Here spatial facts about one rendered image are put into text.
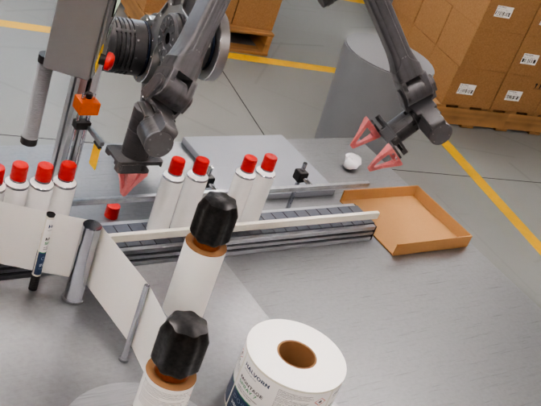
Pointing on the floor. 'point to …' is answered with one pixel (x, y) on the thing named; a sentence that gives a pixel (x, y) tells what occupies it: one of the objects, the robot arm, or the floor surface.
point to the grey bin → (361, 90)
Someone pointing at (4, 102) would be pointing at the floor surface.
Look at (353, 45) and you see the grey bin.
